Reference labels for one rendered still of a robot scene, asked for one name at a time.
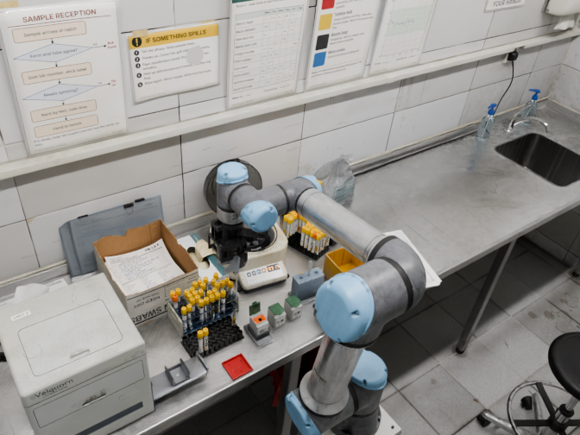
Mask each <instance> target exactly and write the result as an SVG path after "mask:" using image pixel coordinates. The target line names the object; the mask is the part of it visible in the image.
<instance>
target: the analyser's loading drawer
mask: <svg viewBox="0 0 580 435"><path fill-rule="evenodd" d="M164 367H165V371H163V372H161V373H159V374H158V375H155V376H153V377H151V378H150V381H151V382H152V384H153V386H152V389H153V396H154V400H156V399H158V398H160V397H161V396H163V395H165V394H168V393H170V392H172V391H174V390H175V389H177V388H180V387H182V386H184V385H186V384H187V383H189V382H191V381H194V380H195V379H197V378H199V377H200V376H202V375H207V376H208V375H209V367H208V365H207V364H206V362H205V360H204V359H203V357H202V356H201V355H200V354H199V352H198V351H196V356H195V357H193V358H191V359H188V360H186V361H184V362H183V360H182V358H181V359H180V363H178V364H176V365H174V366H173V367H171V368H167V366H166V365H165V366H164ZM177 374H179V376H178V377H177Z"/></svg>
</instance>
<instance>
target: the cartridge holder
mask: <svg viewBox="0 0 580 435"><path fill-rule="evenodd" d="M243 329H244V330H245V331H246V332H247V333H248V334H249V336H250V337H251V339H252V340H253V341H254V342H255V344H256V345H257V347H258V348H260V347H262V346H263V345H265V344H268V343H270V342H272V341H274V338H273V337H272V336H271V335H270V330H269V329H268V330H267V331H264V332H263V333H261V334H259V335H256V334H255V332H254V331H253V330H252V328H251V327H250V326H249V324H247V325H244V326H243Z"/></svg>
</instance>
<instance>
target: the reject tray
mask: <svg viewBox="0 0 580 435"><path fill-rule="evenodd" d="M222 365H223V367H224V368H225V370H226V371H227V373H228V374H229V376H230V378H231V379H232V380H233V381H234V380H236V379H238V378H240V377H242V376H244V375H246V374H248V373H249V372H251V371H253V368H252V367H251V366H250V364H249V362H248V361H247V360H246V358H245V357H244V356H243V354H242V353H240V354H238V355H236V356H233V357H232V358H230V359H228V360H226V361H224V362H222Z"/></svg>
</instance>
